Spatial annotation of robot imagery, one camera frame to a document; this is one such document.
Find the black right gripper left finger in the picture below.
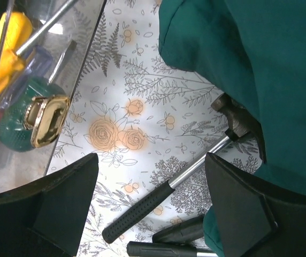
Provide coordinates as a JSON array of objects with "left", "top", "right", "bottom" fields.
[{"left": 0, "top": 153, "right": 98, "bottom": 256}]

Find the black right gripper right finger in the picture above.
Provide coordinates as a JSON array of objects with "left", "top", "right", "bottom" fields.
[{"left": 205, "top": 153, "right": 306, "bottom": 256}]

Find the green stubby screwdriver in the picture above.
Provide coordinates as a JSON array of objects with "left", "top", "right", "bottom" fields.
[{"left": 0, "top": 77, "right": 65, "bottom": 152}]

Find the blue red screwdriver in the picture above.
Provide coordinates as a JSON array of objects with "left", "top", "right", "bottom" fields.
[{"left": 0, "top": 45, "right": 53, "bottom": 121}]

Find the yellow black screwdriver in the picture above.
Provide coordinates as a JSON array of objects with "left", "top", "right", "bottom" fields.
[{"left": 0, "top": 12, "right": 33, "bottom": 93}]

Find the clear acrylic drawer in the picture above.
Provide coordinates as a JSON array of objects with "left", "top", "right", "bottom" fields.
[{"left": 0, "top": 1, "right": 105, "bottom": 194}]

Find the hammer with black grip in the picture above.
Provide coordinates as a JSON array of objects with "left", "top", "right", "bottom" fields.
[{"left": 102, "top": 93, "right": 256, "bottom": 244}]

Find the black claw hammer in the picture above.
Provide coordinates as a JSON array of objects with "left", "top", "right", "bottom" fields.
[{"left": 126, "top": 241, "right": 217, "bottom": 257}]

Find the gold drawer knob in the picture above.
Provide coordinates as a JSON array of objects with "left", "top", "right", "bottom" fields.
[{"left": 24, "top": 95, "right": 70, "bottom": 148}]

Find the floral table mat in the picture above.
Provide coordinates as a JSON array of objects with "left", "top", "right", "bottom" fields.
[{"left": 49, "top": 1, "right": 250, "bottom": 256}]

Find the dark green drawstring bag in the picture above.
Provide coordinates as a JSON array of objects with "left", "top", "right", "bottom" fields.
[{"left": 159, "top": 1, "right": 306, "bottom": 256}]

